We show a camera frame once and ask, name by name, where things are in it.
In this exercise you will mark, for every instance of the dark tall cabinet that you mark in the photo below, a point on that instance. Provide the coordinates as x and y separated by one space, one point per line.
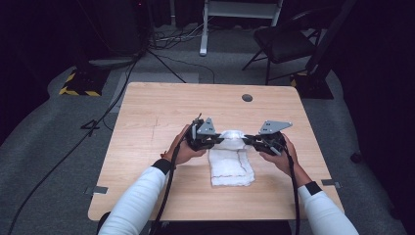
127 26

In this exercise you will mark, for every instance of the small black caster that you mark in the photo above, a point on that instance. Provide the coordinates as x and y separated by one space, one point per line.
356 157

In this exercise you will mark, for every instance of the person's left hand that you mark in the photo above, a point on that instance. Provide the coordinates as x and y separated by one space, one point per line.
184 150

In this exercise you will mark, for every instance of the straight black stand leg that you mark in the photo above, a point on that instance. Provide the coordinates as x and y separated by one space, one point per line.
166 66

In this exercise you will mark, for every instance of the person's right hand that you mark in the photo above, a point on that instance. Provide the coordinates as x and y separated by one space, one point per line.
280 160

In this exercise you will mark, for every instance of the black folding chair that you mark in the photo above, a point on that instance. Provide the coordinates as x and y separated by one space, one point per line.
284 42

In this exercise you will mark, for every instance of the person's dark trousers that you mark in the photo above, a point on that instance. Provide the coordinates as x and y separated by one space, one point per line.
225 229

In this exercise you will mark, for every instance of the dark round table grommet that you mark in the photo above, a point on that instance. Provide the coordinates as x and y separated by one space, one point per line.
247 98

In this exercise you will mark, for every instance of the grey tape strip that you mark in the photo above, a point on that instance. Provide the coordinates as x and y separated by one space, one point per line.
98 190
330 183

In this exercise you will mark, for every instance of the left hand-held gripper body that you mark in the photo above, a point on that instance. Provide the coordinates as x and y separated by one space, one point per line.
200 135

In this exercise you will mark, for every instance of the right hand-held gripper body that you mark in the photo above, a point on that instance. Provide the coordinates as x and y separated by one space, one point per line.
272 138

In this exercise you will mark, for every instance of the black slanted stand post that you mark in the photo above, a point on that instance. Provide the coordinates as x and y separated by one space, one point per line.
329 39

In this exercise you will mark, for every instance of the white metal stand frame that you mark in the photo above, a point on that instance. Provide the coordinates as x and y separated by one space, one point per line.
205 29

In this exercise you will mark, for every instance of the white towel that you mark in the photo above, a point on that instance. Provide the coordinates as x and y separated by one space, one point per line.
231 166

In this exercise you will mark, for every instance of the black yellow striped base plate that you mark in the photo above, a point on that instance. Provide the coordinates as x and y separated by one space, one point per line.
83 83
313 86

